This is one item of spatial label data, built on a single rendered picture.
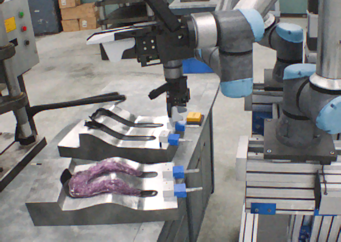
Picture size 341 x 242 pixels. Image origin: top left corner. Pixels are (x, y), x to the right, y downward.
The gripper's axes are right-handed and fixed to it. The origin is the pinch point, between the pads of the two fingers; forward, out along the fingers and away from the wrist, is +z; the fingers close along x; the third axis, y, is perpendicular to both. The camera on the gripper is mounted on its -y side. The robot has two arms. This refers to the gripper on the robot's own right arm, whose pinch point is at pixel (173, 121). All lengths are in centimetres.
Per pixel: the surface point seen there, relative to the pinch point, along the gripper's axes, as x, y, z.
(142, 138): -10.1, -10.3, 3.0
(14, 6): 19, -85, -52
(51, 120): 153, -184, 91
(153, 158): -17.8, -3.6, 7.0
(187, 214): 0, 3, 52
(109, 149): -17.8, -22.3, 4.7
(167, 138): -13.3, 1.1, 0.5
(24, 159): -19, -69, 14
